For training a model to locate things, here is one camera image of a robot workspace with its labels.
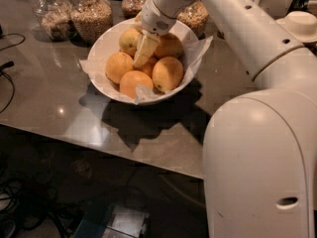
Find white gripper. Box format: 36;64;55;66
134;0;176;67

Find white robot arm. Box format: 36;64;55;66
142;0;317;238

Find white ceramic bowl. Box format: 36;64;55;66
87;17;200;106

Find white paper bowl liner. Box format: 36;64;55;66
79;20;214;105

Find small orange in middle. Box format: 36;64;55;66
136;57;158;77

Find glass jar of cereal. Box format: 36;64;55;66
177;1;209;38

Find glass jar of nuts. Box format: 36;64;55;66
71;0;113;45

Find glass jar far left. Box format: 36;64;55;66
33;0;76;42

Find stack of white plates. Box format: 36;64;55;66
276;11;317;56

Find metal box on floor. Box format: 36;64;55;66
71;200;151;238

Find black cable on table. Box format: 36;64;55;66
0;33;27;53

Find black plug with cable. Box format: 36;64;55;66
0;60;16;113

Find black cables on floor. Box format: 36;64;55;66
0;162;83;238

